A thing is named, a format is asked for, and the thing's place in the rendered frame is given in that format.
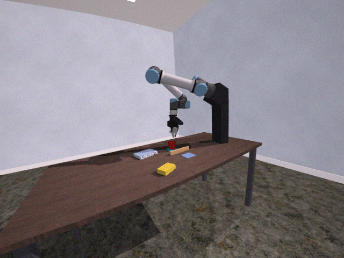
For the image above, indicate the yellow rectangular block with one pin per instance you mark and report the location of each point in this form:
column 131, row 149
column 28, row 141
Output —
column 166, row 169

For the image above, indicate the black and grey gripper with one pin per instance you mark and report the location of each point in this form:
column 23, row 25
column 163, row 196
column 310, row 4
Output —
column 173, row 125

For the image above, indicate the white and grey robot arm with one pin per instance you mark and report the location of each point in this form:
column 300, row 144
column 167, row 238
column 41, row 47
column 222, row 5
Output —
column 196, row 85

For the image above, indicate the blue and white checkered cloth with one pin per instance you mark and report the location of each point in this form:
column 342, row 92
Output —
column 145, row 153

